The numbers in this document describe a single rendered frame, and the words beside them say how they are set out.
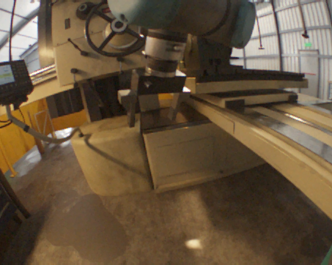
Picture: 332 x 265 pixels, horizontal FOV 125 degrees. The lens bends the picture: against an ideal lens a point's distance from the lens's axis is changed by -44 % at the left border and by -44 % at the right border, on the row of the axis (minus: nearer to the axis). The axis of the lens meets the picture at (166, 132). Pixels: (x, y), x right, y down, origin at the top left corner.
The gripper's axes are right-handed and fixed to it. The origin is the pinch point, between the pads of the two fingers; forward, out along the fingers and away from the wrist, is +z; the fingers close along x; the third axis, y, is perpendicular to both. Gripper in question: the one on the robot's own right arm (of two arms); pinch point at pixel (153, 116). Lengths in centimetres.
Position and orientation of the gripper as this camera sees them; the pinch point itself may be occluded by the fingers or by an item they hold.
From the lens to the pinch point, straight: 43.8
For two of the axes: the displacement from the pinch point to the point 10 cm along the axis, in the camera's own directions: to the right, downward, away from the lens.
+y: 4.6, 6.3, -6.3
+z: -1.8, 7.6, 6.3
